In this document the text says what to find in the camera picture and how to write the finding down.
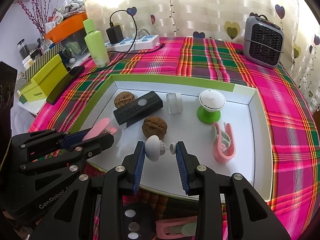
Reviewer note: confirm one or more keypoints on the grey mini fan heater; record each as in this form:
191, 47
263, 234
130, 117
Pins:
264, 41

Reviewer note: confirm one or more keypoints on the pink flower branches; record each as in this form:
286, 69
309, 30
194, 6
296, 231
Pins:
37, 11

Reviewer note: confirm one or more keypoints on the striped gift box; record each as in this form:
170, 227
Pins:
24, 77

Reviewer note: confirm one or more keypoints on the pink U-shaped clip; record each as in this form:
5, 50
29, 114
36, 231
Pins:
224, 146

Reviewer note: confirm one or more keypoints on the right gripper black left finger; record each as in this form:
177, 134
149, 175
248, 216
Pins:
73, 215

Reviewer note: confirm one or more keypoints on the pink clip with green pad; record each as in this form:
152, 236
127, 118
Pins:
176, 228

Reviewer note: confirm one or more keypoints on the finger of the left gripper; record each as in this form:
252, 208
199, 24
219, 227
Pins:
51, 155
28, 147

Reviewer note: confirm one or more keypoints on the white mushroom knob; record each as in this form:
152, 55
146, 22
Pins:
154, 148

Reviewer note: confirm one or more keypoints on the green and white tray box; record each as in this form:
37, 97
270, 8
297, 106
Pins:
243, 110

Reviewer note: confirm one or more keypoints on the glass jar black lid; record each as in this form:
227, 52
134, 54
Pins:
23, 49

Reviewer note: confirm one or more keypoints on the white blue power strip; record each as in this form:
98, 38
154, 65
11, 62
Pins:
143, 43

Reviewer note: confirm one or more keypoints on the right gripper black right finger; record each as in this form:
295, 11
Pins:
248, 215

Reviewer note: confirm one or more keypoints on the orange storage box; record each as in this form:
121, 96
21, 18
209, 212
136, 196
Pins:
67, 28

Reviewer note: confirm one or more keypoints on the plaid bedspread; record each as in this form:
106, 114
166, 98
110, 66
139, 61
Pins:
294, 136

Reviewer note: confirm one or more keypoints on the black smartphone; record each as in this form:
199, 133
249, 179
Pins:
72, 75

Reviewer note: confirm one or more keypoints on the black power adapter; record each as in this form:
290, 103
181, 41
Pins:
115, 34

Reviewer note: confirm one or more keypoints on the green lotion bottle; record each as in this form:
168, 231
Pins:
95, 43

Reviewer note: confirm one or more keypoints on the yellow-green shoe box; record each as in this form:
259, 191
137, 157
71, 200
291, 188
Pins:
44, 81

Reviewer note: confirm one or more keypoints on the heart pattern curtain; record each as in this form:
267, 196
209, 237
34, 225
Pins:
224, 20

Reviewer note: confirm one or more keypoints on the black round disc holder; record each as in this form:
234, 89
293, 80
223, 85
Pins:
139, 221

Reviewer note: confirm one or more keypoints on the brown walnut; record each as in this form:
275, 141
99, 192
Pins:
154, 125
123, 99

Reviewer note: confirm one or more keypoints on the white green suction cup holder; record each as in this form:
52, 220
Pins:
211, 103

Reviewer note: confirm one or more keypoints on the black flashlight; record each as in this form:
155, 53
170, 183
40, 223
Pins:
138, 109

